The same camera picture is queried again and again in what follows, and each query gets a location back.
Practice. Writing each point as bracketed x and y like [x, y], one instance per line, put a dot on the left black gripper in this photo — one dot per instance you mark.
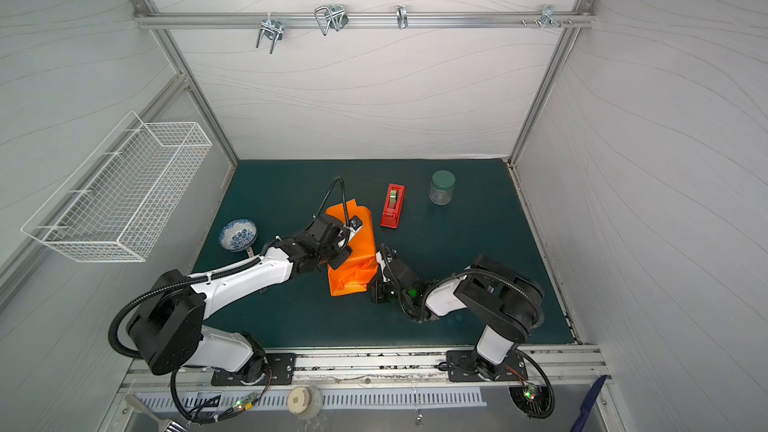
[343, 253]

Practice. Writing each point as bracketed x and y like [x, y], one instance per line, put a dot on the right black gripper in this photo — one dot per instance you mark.
[387, 268]

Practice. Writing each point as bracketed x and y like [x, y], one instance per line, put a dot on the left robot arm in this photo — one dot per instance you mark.
[165, 326]

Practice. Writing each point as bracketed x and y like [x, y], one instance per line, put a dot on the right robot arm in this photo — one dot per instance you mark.
[508, 304]

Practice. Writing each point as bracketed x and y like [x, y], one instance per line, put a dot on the red tape dispenser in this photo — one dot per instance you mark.
[392, 210]

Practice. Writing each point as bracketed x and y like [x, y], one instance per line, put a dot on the blue white ceramic spoon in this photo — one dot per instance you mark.
[238, 235]

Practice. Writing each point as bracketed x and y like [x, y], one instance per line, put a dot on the green table mat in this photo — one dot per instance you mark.
[484, 216]

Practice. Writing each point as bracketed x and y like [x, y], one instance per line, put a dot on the glass jar green lid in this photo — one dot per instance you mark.
[442, 186]

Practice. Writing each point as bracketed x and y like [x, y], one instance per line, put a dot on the round white puck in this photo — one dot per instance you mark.
[305, 402]

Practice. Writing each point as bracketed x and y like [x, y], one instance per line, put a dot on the metal U-bolt clamp left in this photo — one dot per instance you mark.
[270, 32]

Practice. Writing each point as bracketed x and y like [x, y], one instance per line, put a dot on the metal u-bolt clamp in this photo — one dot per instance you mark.
[270, 32]
[331, 17]

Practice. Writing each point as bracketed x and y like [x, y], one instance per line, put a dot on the metal U-bolt clamp middle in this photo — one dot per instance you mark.
[331, 17]

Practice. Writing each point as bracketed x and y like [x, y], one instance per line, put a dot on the small metal hook clamp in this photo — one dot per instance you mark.
[401, 17]

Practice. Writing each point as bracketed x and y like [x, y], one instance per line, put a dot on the metal spatula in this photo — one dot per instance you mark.
[164, 425]

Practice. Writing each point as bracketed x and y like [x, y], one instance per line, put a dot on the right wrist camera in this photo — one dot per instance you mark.
[382, 262]

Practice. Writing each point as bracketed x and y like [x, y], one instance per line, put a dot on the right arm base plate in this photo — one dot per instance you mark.
[468, 366]

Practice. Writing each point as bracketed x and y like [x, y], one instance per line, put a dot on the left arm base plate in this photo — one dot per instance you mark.
[276, 369]

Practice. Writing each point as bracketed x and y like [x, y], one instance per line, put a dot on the white wire basket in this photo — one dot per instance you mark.
[114, 206]

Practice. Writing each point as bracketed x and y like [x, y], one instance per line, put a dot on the white slotted cable duct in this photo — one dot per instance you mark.
[332, 399]

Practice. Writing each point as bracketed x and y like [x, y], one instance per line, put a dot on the blue handled tool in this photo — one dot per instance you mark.
[588, 403]

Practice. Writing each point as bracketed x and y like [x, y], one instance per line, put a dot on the aluminium crossbar rail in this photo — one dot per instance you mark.
[357, 20]

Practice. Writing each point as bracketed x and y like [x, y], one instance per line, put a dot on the metal bracket clamp right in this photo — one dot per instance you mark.
[547, 20]

